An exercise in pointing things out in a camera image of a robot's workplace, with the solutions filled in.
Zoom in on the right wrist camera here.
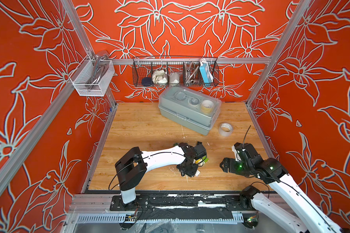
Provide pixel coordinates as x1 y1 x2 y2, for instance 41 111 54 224
231 142 245 161

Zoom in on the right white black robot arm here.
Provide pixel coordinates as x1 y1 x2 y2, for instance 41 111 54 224
220 143 350 233

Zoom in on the blue box in basket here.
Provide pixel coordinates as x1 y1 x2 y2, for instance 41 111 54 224
199 63 214 85

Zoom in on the clear plastic bin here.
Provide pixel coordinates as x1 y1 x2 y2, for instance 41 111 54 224
71 50 115 97

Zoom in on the clear tape roll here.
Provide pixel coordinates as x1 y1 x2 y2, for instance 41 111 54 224
218 122 233 137

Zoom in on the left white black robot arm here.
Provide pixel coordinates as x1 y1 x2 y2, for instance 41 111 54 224
115 142 207 204

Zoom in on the black wire basket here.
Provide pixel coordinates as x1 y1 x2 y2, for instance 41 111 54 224
132 55 220 87

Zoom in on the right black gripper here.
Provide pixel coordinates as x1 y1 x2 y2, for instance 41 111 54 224
217 156 252 177

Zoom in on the white crumpled item in basket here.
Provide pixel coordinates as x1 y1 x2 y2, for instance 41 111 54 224
152 70 168 86

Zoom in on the grey plastic toolbox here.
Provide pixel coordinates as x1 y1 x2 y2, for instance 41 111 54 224
158 86 222 136

